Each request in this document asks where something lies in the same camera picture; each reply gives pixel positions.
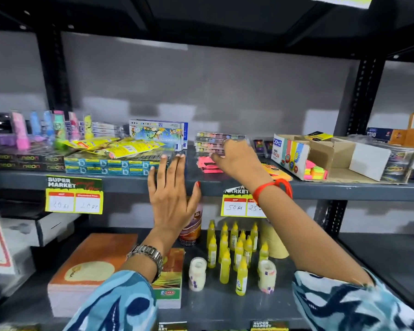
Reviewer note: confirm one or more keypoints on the pile of yellow packets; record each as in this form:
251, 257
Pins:
124, 147

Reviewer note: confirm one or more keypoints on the white cardboard box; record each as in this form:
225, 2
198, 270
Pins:
38, 225

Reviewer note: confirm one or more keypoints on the white glue jar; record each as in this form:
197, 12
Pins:
267, 276
197, 274

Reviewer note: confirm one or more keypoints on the purple plastic packet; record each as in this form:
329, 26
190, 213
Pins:
0, 138

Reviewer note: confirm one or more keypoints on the dark blue box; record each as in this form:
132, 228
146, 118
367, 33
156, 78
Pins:
377, 134

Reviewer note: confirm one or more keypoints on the person's left forearm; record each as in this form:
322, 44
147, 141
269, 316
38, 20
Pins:
142, 266

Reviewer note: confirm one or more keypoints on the dark plastic packets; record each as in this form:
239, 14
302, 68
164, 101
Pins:
262, 147

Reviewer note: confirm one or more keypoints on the person's left little finger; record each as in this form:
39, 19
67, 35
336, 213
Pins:
152, 184

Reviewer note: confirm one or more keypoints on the blue crayon box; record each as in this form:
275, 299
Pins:
155, 132

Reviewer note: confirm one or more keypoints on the blue patterned sleeve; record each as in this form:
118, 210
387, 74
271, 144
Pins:
348, 306
117, 303

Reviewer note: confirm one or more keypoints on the pink sticky note pads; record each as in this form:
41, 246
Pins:
205, 165

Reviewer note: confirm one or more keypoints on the yellow price label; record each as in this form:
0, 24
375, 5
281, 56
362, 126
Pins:
74, 196
236, 205

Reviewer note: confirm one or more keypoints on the green and orange box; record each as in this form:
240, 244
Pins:
172, 282

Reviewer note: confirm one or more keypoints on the stack of black pencil boxes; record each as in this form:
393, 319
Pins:
20, 158

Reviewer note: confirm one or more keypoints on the group of yellow glue bottles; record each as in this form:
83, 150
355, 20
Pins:
241, 258

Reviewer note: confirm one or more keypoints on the black shelf label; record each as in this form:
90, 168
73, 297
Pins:
172, 326
269, 325

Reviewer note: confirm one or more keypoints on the silver metal wristwatch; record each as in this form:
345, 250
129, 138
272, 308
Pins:
148, 252

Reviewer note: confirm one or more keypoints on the dark metal shelving rack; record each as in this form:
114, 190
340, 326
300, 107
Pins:
227, 184

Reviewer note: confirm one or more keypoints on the person's right thumb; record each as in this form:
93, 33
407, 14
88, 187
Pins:
219, 160

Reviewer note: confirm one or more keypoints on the row of pastel eraser packs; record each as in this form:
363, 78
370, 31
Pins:
57, 129

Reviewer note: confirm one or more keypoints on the yellow and black packet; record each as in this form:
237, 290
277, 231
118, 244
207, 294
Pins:
318, 136

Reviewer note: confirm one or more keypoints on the stack of small white boxes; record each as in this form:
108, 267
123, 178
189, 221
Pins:
105, 130

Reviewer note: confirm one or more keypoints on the beige twine cone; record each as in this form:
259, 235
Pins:
274, 237

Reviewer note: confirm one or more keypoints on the yellow shelf label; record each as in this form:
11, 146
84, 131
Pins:
343, 0

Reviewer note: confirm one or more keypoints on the stack of clear chalk boxes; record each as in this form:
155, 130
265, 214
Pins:
210, 141

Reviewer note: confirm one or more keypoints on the person's left middle finger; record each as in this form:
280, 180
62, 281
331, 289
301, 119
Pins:
172, 172

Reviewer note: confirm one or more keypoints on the white box with clear wrap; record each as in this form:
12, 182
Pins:
372, 160

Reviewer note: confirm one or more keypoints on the stack of teal pencil boxes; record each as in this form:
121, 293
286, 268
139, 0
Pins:
103, 166

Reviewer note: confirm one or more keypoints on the open cardboard eraser carton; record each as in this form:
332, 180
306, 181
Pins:
289, 155

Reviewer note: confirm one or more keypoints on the person's left thumb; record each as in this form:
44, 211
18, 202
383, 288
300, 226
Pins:
195, 198

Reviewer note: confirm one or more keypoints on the person's right hand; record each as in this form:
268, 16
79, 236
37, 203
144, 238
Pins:
241, 165

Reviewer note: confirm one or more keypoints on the orange flat packet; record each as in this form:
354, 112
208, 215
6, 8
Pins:
279, 173

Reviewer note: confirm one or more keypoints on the person's left hand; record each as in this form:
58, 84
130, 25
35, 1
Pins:
169, 206

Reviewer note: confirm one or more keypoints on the neon sticky note pads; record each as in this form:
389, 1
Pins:
315, 172

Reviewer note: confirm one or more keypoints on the orange paper ream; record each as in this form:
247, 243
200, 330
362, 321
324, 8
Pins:
89, 261

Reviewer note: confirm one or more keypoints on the person's right forearm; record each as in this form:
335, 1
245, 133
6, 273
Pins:
303, 234

